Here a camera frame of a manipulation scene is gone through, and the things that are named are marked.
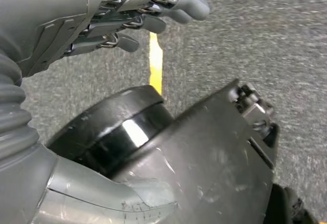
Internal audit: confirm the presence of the open yellow floor tape square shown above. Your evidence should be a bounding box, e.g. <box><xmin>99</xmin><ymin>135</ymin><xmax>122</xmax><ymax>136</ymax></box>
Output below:
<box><xmin>149</xmin><ymin>31</ymin><xmax>164</xmax><ymax>96</ymax></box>

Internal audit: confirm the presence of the black robot lower body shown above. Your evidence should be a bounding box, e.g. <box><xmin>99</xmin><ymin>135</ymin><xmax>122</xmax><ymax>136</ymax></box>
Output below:
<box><xmin>47</xmin><ymin>79</ymin><xmax>319</xmax><ymax>224</ymax></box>

